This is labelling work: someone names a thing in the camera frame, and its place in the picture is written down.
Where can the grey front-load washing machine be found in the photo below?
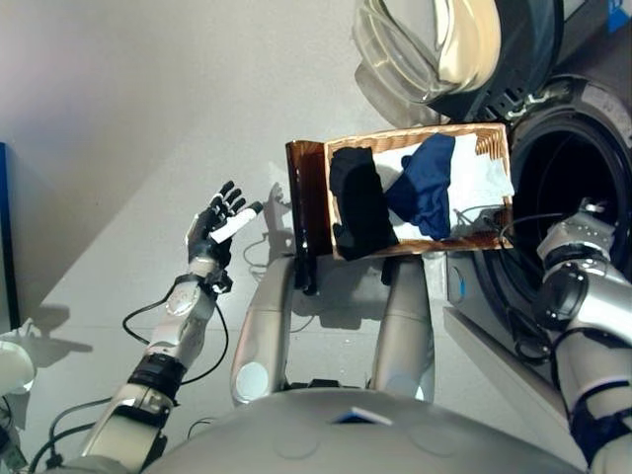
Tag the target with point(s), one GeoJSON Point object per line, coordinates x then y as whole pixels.
{"type": "Point", "coordinates": [612, 123]}

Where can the round glass washer door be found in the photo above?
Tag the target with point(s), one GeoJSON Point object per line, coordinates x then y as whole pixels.
{"type": "Point", "coordinates": [444, 49]}

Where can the silver left robot leg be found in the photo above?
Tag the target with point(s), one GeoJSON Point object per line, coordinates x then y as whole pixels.
{"type": "Point", "coordinates": [261, 336]}

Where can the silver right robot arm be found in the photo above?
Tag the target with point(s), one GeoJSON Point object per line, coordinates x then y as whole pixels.
{"type": "Point", "coordinates": [587, 355]}

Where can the dark-edged flat panel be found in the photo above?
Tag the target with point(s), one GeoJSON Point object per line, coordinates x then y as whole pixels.
{"type": "Point", "coordinates": [7, 237]}

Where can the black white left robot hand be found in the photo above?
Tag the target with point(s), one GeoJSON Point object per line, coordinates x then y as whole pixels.
{"type": "Point", "coordinates": [207, 237]}

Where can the white washer plinth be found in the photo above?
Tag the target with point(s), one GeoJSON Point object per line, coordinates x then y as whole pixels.
{"type": "Point", "coordinates": [494, 355]}

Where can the blue white washer sticker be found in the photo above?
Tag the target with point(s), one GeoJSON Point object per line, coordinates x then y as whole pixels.
{"type": "Point", "coordinates": [619, 17]}

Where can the grey robot torso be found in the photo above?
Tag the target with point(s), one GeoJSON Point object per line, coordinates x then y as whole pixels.
{"type": "Point", "coordinates": [345, 444]}

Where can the drain filter cover blue tab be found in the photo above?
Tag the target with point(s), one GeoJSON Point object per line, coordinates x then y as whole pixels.
{"type": "Point", "coordinates": [461, 289]}

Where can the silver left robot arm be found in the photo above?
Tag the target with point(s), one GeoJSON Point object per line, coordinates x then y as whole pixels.
{"type": "Point", "coordinates": [182, 331]}

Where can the large black garment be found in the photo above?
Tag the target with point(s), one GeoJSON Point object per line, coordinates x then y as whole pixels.
{"type": "Point", "coordinates": [360, 207]}

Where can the wicker laundry basket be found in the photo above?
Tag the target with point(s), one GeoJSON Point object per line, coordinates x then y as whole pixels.
{"type": "Point", "coordinates": [494, 143]}

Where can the white round object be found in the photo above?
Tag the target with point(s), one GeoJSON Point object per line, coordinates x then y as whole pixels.
{"type": "Point", "coordinates": [15, 368]}

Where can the navy blue garment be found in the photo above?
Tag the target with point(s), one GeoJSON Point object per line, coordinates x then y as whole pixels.
{"type": "Point", "coordinates": [429, 187]}

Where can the white basket liner cloth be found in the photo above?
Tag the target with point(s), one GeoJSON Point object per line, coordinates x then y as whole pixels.
{"type": "Point", "coordinates": [474, 173]}

